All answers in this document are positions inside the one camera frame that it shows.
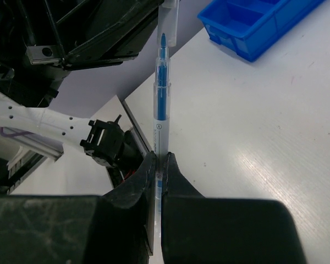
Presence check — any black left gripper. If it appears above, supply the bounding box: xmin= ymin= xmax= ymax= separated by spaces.
xmin=0 ymin=0 xmax=162 ymax=107

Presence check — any blue thin pen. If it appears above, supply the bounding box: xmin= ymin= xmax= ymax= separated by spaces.
xmin=153 ymin=0 xmax=180 ymax=244

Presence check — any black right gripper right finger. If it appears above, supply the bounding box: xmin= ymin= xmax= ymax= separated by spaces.
xmin=161 ymin=153 xmax=307 ymax=263

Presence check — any blue plastic compartment bin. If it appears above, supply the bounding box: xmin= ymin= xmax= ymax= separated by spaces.
xmin=197 ymin=0 xmax=322 ymax=62

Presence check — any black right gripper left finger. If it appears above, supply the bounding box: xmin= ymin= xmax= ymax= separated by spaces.
xmin=0 ymin=152 xmax=156 ymax=263

